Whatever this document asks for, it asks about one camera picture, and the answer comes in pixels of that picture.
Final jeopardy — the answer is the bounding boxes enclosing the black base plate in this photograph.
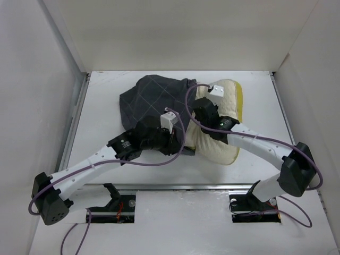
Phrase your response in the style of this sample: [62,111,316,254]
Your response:
[229,194,281,223]
[89,183,136,224]

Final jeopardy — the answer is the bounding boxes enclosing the cream yellow pillow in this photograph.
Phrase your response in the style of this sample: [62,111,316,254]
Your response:
[183,79,244,166]

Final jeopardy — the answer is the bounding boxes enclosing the purple cable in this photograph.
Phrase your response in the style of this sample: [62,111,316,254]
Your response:
[28,107,186,255]
[184,83,324,228]

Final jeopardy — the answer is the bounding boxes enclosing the dark grey checked pillowcase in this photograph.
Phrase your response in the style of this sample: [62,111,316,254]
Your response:
[108,75,197,160]

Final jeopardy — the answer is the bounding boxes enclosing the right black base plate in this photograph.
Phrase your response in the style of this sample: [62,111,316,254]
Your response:
[229,194,281,223]

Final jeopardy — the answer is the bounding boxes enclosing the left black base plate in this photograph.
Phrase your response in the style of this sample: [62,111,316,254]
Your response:
[89,183,136,224]

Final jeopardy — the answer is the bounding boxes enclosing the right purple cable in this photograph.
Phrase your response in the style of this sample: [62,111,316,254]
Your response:
[184,83,324,228]

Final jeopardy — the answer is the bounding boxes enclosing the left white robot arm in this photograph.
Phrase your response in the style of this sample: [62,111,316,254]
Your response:
[28,111,184,226]

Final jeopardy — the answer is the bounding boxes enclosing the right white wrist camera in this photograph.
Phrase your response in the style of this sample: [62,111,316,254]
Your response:
[207,85,224,105]

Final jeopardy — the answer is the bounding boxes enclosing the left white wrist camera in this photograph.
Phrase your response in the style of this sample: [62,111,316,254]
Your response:
[160,112,178,133]

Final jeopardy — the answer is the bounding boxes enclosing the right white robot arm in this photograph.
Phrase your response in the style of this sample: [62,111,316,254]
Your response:
[192,97,317,210]

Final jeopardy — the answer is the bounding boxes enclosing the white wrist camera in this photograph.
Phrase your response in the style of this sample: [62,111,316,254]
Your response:
[160,112,178,133]
[207,85,224,105]

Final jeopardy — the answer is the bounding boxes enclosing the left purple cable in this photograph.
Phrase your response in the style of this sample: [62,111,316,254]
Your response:
[28,107,186,255]

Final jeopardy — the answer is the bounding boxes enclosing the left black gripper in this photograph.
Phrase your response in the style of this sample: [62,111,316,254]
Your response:
[141,125,183,156]

